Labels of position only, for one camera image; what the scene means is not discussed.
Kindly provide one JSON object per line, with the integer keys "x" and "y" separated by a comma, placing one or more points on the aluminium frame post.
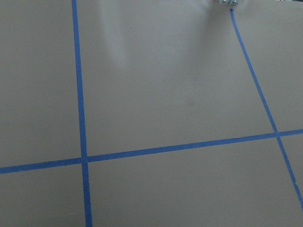
{"x": 227, "y": 2}

